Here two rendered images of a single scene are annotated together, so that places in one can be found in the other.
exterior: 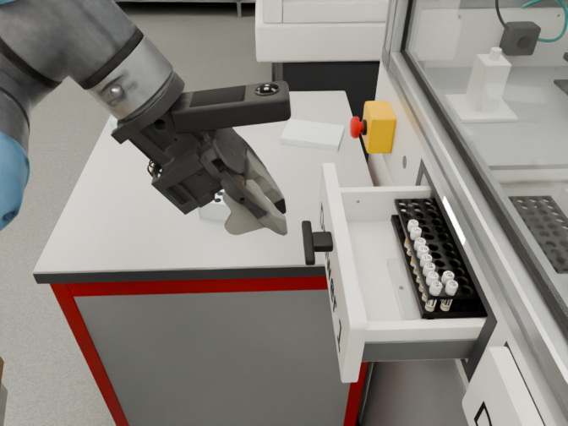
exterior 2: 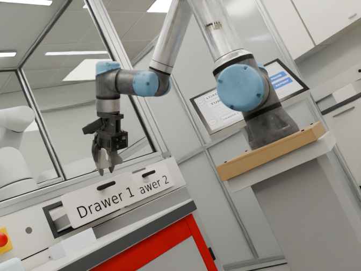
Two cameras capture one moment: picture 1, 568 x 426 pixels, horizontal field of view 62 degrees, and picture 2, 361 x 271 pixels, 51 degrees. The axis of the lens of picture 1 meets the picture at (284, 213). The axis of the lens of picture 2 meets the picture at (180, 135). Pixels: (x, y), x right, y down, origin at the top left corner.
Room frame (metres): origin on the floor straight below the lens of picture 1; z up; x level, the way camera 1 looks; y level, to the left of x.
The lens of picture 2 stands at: (1.16, 1.04, 0.79)
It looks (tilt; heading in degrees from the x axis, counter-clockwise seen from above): 7 degrees up; 223
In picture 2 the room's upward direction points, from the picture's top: 25 degrees counter-clockwise
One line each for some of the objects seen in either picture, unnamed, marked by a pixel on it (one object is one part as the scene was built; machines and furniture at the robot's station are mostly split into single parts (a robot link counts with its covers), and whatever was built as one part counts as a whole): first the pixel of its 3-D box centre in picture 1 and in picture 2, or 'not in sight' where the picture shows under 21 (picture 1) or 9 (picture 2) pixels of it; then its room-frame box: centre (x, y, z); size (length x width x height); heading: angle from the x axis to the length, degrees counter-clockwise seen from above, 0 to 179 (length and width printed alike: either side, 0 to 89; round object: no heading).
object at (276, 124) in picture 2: not in sight; (268, 125); (0.16, 0.46, 0.85); 0.15 x 0.15 x 0.10
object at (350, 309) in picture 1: (337, 259); (103, 197); (0.43, -0.07, 0.87); 0.29 x 0.02 x 0.11; 2
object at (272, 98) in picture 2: not in sight; (252, 89); (0.17, 0.47, 0.97); 0.13 x 0.12 x 0.14; 21
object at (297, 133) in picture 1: (313, 134); not in sight; (0.92, -0.06, 0.77); 0.13 x 0.09 x 0.02; 75
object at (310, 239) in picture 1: (318, 242); (104, 186); (0.43, -0.04, 0.91); 0.07 x 0.04 x 0.01; 2
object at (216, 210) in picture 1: (237, 199); (72, 244); (0.68, 0.08, 0.78); 0.12 x 0.08 x 0.04; 81
